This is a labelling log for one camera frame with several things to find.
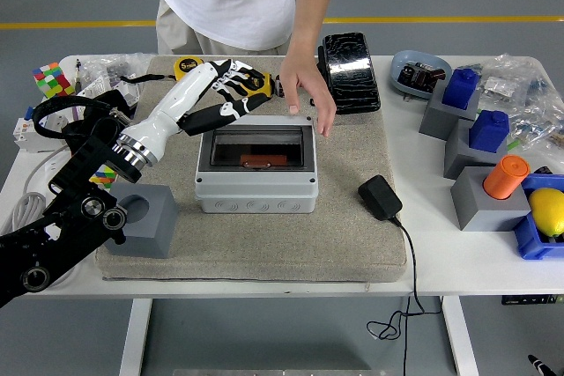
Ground clear plastic bags of parts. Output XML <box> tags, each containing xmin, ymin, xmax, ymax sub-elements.
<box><xmin>471</xmin><ymin>53</ymin><xmax>564</xmax><ymax>152</ymax></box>

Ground blue plastic bin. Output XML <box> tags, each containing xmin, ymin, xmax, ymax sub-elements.
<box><xmin>512</xmin><ymin>173</ymin><xmax>564</xmax><ymax>261</ymax></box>

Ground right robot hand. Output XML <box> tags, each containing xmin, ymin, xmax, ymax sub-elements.
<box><xmin>527</xmin><ymin>353</ymin><xmax>564</xmax><ymax>376</ymax></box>

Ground white printed card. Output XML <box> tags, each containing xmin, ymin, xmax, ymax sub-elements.
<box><xmin>72</xmin><ymin>74</ymin><xmax>111</xmax><ymax>108</ymax></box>

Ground yellow lemon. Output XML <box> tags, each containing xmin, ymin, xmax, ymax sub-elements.
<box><xmin>528</xmin><ymin>188</ymin><xmax>564</xmax><ymax>238</ymax></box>

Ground person's left hand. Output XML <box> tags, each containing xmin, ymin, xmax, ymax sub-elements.
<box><xmin>278</xmin><ymin>52</ymin><xmax>338</xmax><ymax>138</ymax></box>

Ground glossy black tray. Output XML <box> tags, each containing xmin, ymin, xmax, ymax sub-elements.
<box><xmin>322</xmin><ymin>32</ymin><xmax>382</xmax><ymax>115</ymax></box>

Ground white circuit breaker blue switch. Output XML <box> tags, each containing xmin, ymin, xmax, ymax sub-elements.
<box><xmin>12</xmin><ymin>105</ymin><xmax>71</xmax><ymax>152</ymax></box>

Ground white table leg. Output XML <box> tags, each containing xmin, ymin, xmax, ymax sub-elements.
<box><xmin>118</xmin><ymin>298</ymin><xmax>153</xmax><ymax>376</ymax></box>
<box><xmin>442</xmin><ymin>296</ymin><xmax>479</xmax><ymax>376</ymax></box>

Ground black power adapter with cord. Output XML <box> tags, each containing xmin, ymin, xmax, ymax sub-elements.
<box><xmin>357</xmin><ymin>174</ymin><xmax>443</xmax><ymax>376</ymax></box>

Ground small multicolour puzzle cube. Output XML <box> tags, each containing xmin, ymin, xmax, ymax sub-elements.
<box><xmin>90</xmin><ymin>164</ymin><xmax>118</xmax><ymax>186</ymax></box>

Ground grey block holder round hole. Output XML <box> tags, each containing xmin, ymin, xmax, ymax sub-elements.
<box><xmin>449</xmin><ymin>166</ymin><xmax>532</xmax><ymax>232</ymax></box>
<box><xmin>104</xmin><ymin>183</ymin><xmax>180</xmax><ymax>259</ymax></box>

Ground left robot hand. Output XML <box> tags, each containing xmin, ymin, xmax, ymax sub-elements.
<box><xmin>124</xmin><ymin>57</ymin><xmax>272</xmax><ymax>161</ymax></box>

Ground grey junction box tinted lid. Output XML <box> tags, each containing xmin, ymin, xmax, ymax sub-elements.
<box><xmin>195</xmin><ymin>114</ymin><xmax>320</xmax><ymax>214</ymax></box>

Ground black table control panel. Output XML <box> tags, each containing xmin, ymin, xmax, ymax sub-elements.
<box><xmin>501</xmin><ymin>294</ymin><xmax>564</xmax><ymax>306</ymax></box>

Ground blue-grey bowl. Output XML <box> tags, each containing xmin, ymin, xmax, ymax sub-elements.
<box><xmin>390</xmin><ymin>49</ymin><xmax>454</xmax><ymax>101</ymax></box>

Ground white grey circuit breaker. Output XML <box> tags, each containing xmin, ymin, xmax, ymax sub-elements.
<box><xmin>115</xmin><ymin>83</ymin><xmax>141</xmax><ymax>107</ymax></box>

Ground yellow tape measure black strap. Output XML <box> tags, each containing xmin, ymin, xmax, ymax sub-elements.
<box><xmin>119</xmin><ymin>56</ymin><xmax>206</xmax><ymax>85</ymax></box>

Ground clear plastic bag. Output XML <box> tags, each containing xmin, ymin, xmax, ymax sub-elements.
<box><xmin>81</xmin><ymin>52</ymin><xmax>153</xmax><ymax>86</ymax></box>

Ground dark electronic parts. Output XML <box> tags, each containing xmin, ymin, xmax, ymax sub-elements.
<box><xmin>397</xmin><ymin>62</ymin><xmax>446</xmax><ymax>94</ymax></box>

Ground grey-brown mat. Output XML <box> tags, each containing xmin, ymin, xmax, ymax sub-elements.
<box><xmin>94</xmin><ymin>55</ymin><xmax>409</xmax><ymax>284</ymax></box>

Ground orange cylinder battery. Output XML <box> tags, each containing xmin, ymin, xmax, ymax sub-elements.
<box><xmin>483</xmin><ymin>155</ymin><xmax>531</xmax><ymax>201</ymax></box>
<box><xmin>240</xmin><ymin>153</ymin><xmax>288</xmax><ymax>170</ymax></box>

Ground small yellow tape measure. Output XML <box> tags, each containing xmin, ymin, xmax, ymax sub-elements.
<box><xmin>240</xmin><ymin>70</ymin><xmax>273</xmax><ymax>99</ymax></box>

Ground large multicolour puzzle cube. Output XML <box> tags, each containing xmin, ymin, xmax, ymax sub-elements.
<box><xmin>32</xmin><ymin>62</ymin><xmax>76</xmax><ymax>104</ymax></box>

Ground grey block holder square hole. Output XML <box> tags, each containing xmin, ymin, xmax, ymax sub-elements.
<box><xmin>443</xmin><ymin>119</ymin><xmax>510</xmax><ymax>181</ymax></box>
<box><xmin>418</xmin><ymin>84</ymin><xmax>481</xmax><ymax>143</ymax></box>

